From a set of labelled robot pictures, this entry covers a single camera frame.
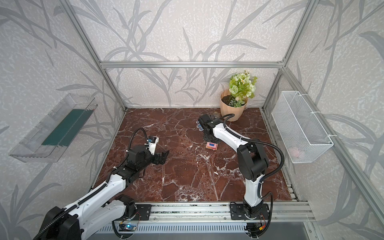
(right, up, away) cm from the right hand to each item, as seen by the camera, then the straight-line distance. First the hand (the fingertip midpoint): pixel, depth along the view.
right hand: (211, 134), depth 94 cm
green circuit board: (-41, -42, -23) cm, 63 cm away
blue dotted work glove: (-8, +5, +14) cm, 17 cm away
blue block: (0, -6, -1) cm, 6 cm away
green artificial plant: (+20, +31, +1) cm, 37 cm away
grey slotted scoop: (+3, +13, +17) cm, 22 cm away
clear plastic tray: (-71, -1, -32) cm, 78 cm away
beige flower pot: (+13, +20, +8) cm, 25 cm away
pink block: (+2, -8, 0) cm, 8 cm away
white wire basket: (+36, +3, -32) cm, 48 cm away
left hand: (-28, -5, -10) cm, 30 cm away
